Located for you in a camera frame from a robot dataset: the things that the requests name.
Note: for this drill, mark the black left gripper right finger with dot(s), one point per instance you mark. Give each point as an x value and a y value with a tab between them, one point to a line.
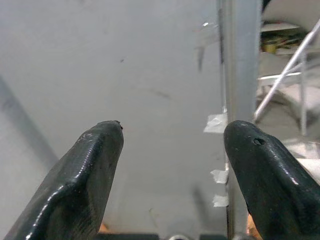
270	190

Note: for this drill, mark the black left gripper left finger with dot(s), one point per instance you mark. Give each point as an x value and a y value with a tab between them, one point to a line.
82	180

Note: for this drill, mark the grey fridge door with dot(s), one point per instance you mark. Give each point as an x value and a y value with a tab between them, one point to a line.
112	62

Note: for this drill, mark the white tape piece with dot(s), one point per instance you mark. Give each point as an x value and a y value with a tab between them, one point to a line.
220	201
215	123
220	176

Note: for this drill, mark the white cluttered shelf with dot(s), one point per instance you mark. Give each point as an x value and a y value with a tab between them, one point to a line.
280	37

